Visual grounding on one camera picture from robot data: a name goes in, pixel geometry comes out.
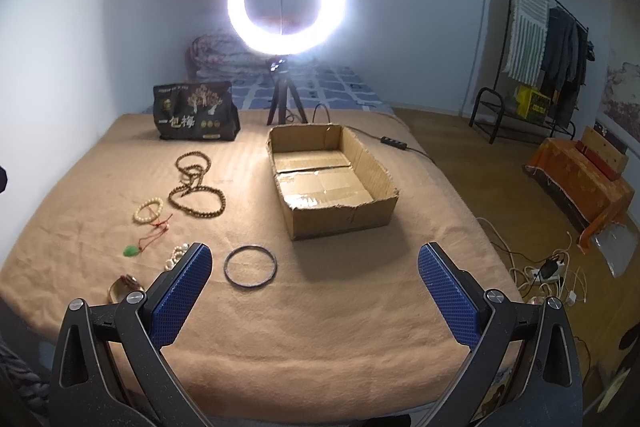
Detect cream bead bracelet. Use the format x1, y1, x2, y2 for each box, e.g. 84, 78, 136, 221
132, 197, 165, 225

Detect red leather strap watch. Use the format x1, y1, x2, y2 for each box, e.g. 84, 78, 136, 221
107, 274, 145, 305

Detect white pearl bracelet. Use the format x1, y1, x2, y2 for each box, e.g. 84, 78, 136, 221
162, 241, 190, 270

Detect black tripod stand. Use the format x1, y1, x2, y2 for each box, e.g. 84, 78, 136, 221
267, 56, 308, 126

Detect white striped hanging towel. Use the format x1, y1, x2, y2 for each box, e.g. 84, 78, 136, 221
503, 0, 550, 87

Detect open cardboard box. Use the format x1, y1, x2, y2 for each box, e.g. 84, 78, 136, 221
267, 124, 399, 241

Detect landscape wall painting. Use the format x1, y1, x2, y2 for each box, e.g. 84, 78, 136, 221
599, 49, 639, 141

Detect black clothes rack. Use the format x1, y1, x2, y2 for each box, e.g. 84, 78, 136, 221
469, 0, 594, 144

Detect orange covered low table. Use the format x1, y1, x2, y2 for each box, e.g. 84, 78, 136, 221
524, 138, 634, 254

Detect dark hanging clothes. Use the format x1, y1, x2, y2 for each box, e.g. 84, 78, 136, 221
539, 8, 590, 126

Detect blue patterned bedsheet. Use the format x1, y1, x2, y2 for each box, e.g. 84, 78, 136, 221
179, 63, 393, 114

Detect wooden box on table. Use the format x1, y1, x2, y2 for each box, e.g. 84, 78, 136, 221
576, 127, 628, 181

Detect black printed snack bag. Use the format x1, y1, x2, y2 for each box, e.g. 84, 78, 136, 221
152, 81, 241, 141

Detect green jade pendant red cord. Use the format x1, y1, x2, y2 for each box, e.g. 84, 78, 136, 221
122, 215, 175, 258

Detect brown wooden bead necklace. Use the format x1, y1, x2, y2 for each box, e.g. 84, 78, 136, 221
167, 149, 228, 219

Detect black light cable with switch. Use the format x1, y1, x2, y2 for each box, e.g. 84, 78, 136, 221
311, 102, 436, 166

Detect folded floral quilt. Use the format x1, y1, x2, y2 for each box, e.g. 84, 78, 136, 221
184, 30, 267, 81

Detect dark blue bangle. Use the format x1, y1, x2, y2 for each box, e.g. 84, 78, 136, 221
224, 244, 279, 291

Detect white ring light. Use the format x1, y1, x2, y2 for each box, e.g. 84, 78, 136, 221
227, 0, 347, 55

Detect yellow box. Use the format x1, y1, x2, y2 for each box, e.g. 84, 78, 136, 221
515, 84, 552, 124

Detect white power strip with cables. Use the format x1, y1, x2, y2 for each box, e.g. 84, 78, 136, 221
476, 217, 588, 307

